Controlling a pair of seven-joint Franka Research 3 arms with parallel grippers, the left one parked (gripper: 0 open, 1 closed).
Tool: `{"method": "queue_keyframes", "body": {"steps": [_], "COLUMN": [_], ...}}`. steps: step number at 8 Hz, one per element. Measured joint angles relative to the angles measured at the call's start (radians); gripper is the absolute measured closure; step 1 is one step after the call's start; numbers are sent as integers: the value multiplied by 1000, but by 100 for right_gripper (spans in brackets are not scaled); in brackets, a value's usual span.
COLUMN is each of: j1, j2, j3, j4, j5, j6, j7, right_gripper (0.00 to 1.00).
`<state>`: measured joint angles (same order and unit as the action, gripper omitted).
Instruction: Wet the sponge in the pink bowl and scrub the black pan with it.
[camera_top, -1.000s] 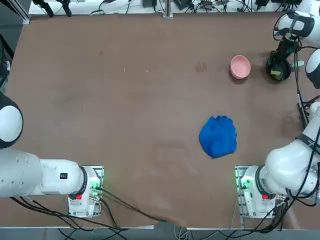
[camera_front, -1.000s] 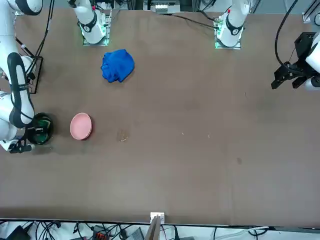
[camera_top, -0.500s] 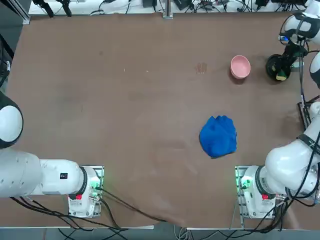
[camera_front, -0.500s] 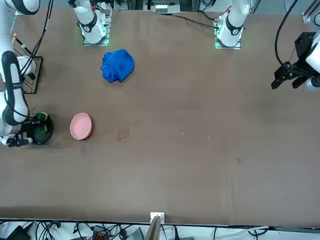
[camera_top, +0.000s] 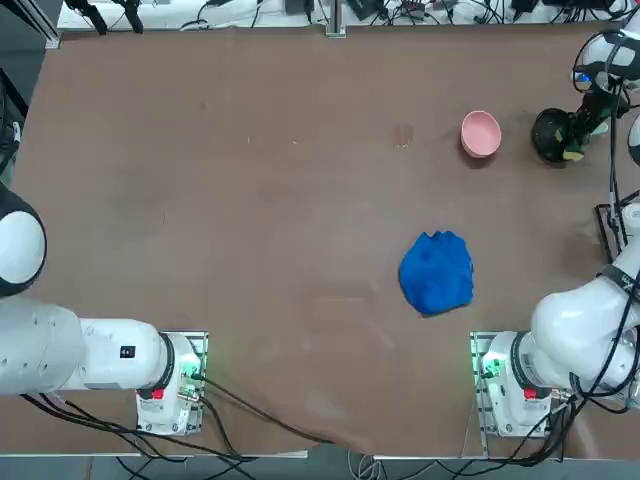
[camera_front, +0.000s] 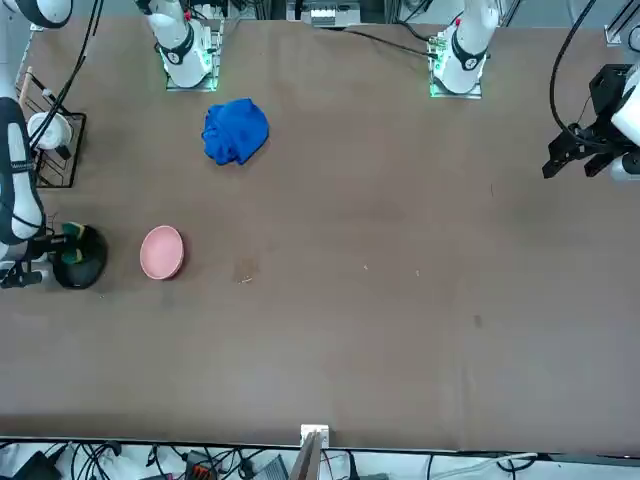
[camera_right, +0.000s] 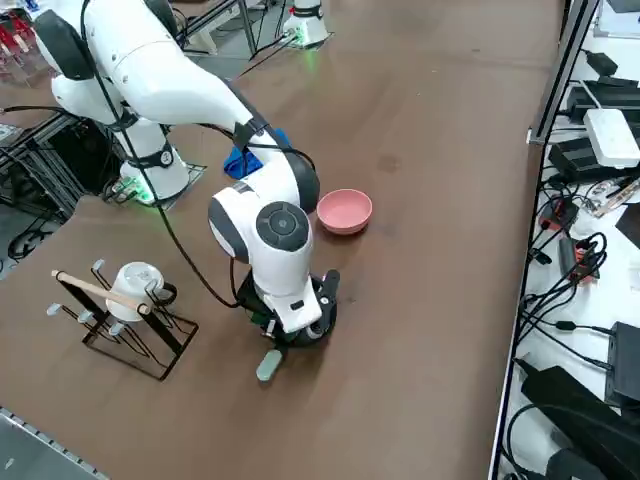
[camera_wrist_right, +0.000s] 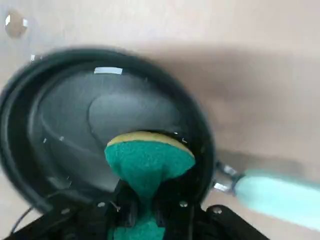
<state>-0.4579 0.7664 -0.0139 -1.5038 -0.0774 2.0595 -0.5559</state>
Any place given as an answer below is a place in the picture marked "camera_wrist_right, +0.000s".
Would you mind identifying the black pan with mint handle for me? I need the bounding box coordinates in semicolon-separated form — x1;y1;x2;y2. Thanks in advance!
0;44;320;231

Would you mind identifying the green and yellow sponge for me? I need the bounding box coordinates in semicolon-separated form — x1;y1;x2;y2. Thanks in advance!
104;131;196;240

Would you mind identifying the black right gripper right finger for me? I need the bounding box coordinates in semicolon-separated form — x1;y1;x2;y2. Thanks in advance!
152;182;271;240

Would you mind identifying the thin black cable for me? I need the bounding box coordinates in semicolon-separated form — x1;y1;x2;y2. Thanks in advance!
11;204;35;233

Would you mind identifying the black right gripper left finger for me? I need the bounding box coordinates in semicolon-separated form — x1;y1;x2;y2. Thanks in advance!
9;179;141;240

